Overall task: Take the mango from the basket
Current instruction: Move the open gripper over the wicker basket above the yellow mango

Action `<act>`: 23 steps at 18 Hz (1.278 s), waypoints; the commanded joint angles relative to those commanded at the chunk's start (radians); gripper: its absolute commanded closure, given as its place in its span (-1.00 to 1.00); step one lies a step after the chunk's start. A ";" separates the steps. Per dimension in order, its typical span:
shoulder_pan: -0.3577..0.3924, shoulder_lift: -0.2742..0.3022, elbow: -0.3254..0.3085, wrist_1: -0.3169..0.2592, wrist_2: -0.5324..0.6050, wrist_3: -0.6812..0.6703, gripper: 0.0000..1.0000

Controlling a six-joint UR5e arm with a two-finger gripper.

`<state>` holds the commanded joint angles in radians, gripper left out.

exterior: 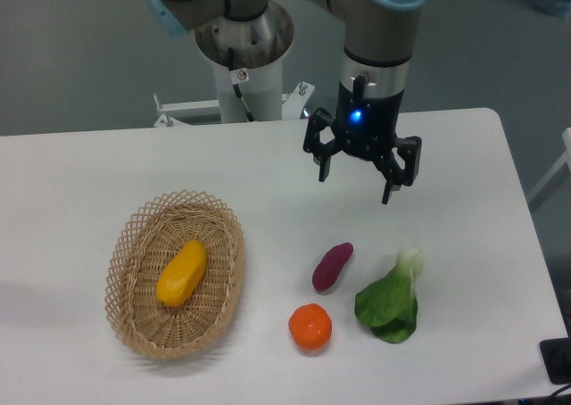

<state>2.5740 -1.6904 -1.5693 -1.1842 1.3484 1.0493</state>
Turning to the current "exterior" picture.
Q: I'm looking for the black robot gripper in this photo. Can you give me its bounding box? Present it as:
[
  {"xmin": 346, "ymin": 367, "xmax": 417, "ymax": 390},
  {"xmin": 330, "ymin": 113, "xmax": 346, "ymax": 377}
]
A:
[{"xmin": 302, "ymin": 62, "xmax": 422, "ymax": 204}]

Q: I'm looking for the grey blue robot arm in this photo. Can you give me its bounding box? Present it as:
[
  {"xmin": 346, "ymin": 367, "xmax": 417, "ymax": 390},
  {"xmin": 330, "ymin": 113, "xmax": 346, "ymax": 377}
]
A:
[{"xmin": 146, "ymin": 0, "xmax": 426, "ymax": 196}]

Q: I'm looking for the woven wicker basket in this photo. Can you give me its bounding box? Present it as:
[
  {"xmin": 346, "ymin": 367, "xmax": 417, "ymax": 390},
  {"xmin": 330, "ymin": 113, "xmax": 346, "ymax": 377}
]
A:
[{"xmin": 104, "ymin": 190, "xmax": 244, "ymax": 359}]

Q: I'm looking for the yellow mango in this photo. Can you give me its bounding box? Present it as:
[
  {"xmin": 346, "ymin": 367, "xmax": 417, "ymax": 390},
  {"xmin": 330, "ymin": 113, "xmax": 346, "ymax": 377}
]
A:
[{"xmin": 155, "ymin": 240, "xmax": 208, "ymax": 307}]

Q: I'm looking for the purple sweet potato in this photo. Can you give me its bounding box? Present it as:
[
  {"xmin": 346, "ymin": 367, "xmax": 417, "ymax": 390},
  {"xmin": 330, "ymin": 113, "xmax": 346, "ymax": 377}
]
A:
[{"xmin": 311, "ymin": 242, "xmax": 353, "ymax": 292}]

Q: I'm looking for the green bok choy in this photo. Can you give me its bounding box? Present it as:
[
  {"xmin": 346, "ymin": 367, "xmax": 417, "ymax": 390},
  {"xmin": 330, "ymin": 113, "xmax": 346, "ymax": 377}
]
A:
[{"xmin": 353, "ymin": 247, "xmax": 425, "ymax": 344}]

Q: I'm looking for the orange tangerine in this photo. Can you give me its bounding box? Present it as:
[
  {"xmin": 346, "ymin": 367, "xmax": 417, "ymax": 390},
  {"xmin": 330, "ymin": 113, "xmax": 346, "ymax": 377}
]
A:
[{"xmin": 288, "ymin": 303, "xmax": 333, "ymax": 351}]

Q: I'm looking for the black device at table edge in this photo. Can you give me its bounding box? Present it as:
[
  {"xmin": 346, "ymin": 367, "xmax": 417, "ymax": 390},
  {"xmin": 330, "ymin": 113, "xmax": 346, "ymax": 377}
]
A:
[{"xmin": 539, "ymin": 338, "xmax": 570, "ymax": 384}]

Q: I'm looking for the black cable on pedestal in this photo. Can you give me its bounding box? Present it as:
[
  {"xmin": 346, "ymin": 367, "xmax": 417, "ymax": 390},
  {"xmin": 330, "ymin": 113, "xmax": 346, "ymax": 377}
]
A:
[{"xmin": 228, "ymin": 46, "xmax": 257, "ymax": 123}]

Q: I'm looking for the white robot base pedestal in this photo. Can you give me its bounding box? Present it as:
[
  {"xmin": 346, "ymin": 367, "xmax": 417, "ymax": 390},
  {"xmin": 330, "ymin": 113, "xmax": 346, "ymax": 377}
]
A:
[{"xmin": 153, "ymin": 1, "xmax": 315, "ymax": 127}]

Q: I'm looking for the white frame at right edge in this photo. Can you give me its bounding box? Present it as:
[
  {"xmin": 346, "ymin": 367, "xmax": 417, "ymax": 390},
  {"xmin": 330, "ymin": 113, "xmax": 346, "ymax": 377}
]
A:
[{"xmin": 526, "ymin": 128, "xmax": 570, "ymax": 211}]

